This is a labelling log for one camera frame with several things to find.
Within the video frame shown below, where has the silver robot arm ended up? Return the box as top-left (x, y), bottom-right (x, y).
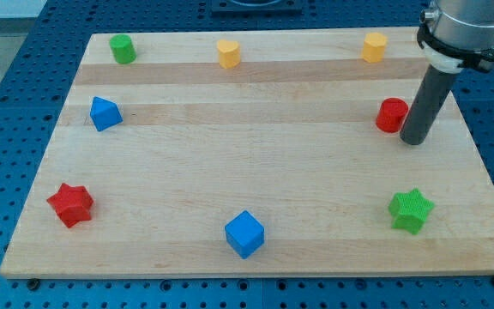
top-left (417, 0), bottom-right (494, 75)

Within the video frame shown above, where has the wooden board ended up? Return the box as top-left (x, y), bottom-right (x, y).
top-left (0, 27), bottom-right (494, 279)

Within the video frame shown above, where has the blue cube block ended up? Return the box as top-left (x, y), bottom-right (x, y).
top-left (225, 210), bottom-right (265, 259)

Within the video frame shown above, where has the yellow heart block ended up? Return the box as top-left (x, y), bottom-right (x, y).
top-left (216, 39), bottom-right (241, 69)

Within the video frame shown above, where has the blue triangle block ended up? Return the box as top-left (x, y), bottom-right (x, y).
top-left (89, 96), bottom-right (123, 131)

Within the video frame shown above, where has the red cylinder block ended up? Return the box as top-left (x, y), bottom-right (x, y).
top-left (376, 98), bottom-right (409, 133)

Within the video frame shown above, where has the green cylinder block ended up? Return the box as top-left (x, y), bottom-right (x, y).
top-left (109, 33), bottom-right (136, 64)

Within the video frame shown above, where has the yellow hexagon block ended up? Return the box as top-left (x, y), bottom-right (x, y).
top-left (361, 33), bottom-right (388, 63)

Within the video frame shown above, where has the green star block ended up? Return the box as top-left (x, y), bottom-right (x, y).
top-left (388, 188), bottom-right (435, 235)

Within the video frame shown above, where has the red star block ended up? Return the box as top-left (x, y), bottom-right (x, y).
top-left (46, 183), bottom-right (94, 228)

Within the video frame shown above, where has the dark grey pointer rod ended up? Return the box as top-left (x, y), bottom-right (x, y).
top-left (400, 65), bottom-right (457, 145)

